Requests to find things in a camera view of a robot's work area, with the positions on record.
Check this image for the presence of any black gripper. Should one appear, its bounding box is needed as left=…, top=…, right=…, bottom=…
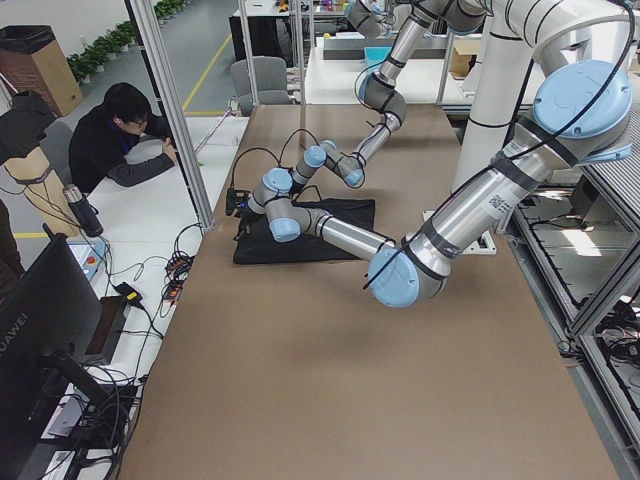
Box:
left=235, top=202, right=260, bottom=235

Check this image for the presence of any black graphic t-shirt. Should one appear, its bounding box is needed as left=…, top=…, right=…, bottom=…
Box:
left=233, top=198, right=376, bottom=265

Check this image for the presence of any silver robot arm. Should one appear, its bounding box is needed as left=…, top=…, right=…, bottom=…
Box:
left=293, top=1, right=486, bottom=188
left=225, top=1, right=636, bottom=307

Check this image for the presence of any black power strip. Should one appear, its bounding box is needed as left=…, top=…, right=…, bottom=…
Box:
left=162, top=251, right=195, bottom=304

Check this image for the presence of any grey office chair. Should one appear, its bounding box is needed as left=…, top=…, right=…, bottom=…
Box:
left=230, top=56, right=290, bottom=117

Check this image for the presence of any black thermos bottle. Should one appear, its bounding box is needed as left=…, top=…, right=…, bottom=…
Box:
left=63, top=184, right=104, bottom=237

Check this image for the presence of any blue teach pendant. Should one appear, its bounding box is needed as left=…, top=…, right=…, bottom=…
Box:
left=67, top=240, right=106, bottom=282

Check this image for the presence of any person in black hoodie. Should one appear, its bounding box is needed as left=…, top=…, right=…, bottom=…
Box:
left=68, top=82, right=177, bottom=194

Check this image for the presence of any blue plastic bin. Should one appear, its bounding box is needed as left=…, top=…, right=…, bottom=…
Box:
left=363, top=46, right=391, bottom=68

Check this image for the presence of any black computer monitor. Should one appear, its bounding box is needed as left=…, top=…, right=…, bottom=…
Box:
left=1, top=234, right=108, bottom=479

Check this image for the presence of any brown cardboard trash box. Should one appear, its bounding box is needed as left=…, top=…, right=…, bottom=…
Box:
left=1, top=25, right=84, bottom=117

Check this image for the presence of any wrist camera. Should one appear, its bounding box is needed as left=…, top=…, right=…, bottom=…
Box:
left=225, top=187, right=251, bottom=217

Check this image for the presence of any black braided left cable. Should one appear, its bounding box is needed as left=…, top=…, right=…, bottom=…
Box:
left=229, top=147, right=321, bottom=241

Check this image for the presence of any aluminium cage frame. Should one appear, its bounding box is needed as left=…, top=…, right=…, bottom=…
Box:
left=125, top=0, right=214, bottom=232

